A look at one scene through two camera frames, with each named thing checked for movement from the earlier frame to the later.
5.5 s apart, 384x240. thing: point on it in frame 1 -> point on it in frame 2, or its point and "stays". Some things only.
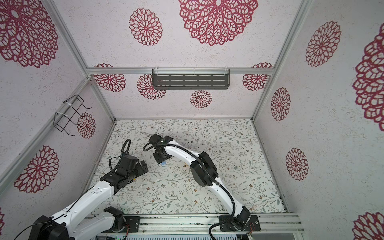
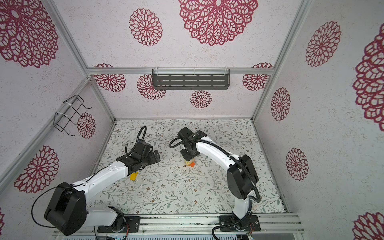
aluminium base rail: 201,224 stays
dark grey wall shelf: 191,78 stays
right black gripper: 157,159 -> 187,157
